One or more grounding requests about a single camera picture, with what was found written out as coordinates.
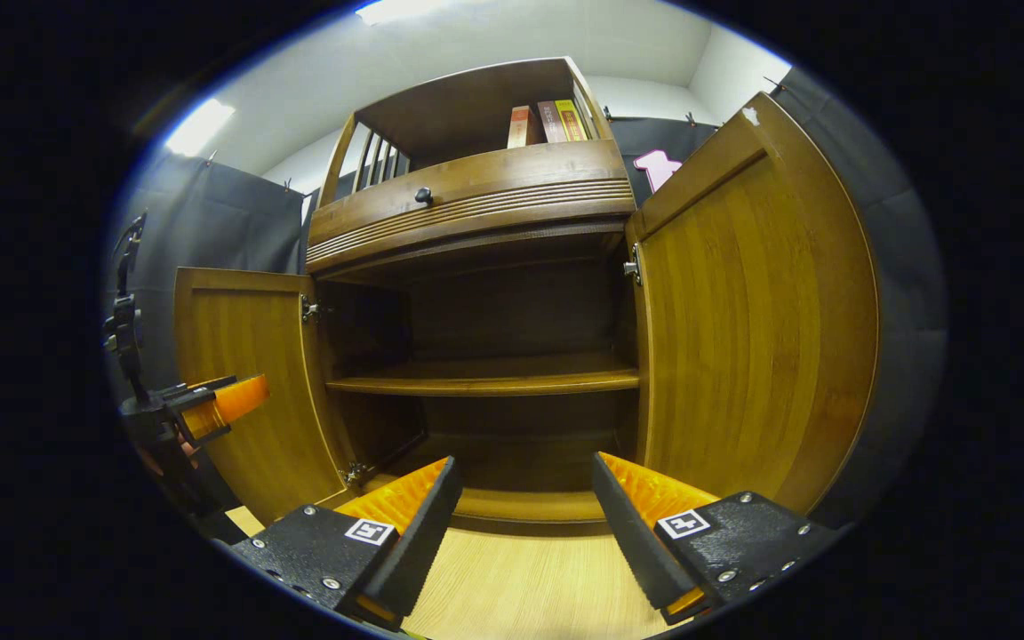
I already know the wooden cabinet door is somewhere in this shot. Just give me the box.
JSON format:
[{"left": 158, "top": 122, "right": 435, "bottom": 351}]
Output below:
[
  {"left": 174, "top": 267, "right": 357, "bottom": 525},
  {"left": 626, "top": 92, "right": 882, "bottom": 516}
]

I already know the black backdrop cloth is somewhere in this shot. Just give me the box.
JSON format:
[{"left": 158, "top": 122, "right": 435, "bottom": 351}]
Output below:
[{"left": 108, "top": 67, "right": 948, "bottom": 525}]

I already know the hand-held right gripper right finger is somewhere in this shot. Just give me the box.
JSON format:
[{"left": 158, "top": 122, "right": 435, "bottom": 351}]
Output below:
[{"left": 591, "top": 452, "right": 840, "bottom": 626}]

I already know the maroon book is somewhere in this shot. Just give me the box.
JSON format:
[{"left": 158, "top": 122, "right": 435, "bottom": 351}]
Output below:
[{"left": 537, "top": 100, "right": 568, "bottom": 145}]

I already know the yellow book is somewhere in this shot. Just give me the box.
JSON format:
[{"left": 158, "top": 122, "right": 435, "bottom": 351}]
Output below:
[{"left": 555, "top": 99, "right": 590, "bottom": 142}]

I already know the wooden drawer with black knob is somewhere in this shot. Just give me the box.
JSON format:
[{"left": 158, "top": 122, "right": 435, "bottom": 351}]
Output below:
[{"left": 308, "top": 140, "right": 636, "bottom": 268}]

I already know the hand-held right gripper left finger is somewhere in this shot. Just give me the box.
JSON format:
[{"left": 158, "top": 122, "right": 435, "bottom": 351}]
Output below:
[{"left": 229, "top": 457, "right": 463, "bottom": 633}]

